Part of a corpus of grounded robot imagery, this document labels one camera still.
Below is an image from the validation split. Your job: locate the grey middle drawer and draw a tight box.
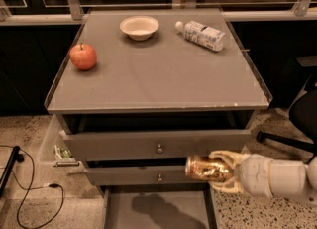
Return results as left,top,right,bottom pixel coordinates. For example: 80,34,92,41
86,166,200,186

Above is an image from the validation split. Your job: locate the clear plastic water bottle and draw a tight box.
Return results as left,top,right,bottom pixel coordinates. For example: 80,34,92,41
175,21,226,52

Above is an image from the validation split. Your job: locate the grey top drawer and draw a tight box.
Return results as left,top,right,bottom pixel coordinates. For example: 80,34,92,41
61,130,251,161

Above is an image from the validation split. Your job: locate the red apple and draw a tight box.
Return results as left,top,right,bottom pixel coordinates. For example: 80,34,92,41
69,43,97,70

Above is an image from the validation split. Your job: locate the black office chair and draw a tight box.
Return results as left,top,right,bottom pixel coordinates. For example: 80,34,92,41
256,54,317,162

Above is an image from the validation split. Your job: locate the clear plastic storage bin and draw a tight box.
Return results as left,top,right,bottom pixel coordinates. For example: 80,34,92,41
38,116,85,174

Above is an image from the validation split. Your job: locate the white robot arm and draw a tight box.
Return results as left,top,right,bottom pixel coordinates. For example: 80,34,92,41
209,151,317,206

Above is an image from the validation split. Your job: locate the black floor stand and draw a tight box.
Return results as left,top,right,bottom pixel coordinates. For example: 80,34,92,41
0,146,24,197

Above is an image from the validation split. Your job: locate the grey bottom drawer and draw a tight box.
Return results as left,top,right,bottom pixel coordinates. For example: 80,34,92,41
102,184,220,229

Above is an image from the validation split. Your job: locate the metal window rail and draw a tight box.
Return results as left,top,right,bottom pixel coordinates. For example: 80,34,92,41
0,0,317,27

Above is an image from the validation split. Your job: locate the grey drawer cabinet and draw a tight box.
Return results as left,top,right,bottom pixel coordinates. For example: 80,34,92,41
46,15,271,174

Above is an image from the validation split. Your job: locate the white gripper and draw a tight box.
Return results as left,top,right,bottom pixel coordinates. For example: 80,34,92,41
209,151,272,197

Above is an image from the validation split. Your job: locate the white paper bowl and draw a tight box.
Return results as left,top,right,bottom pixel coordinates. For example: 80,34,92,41
120,16,159,41

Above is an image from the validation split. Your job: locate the grey drawer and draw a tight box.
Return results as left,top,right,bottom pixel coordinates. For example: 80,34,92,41
86,166,200,186
102,184,220,229
61,130,251,161

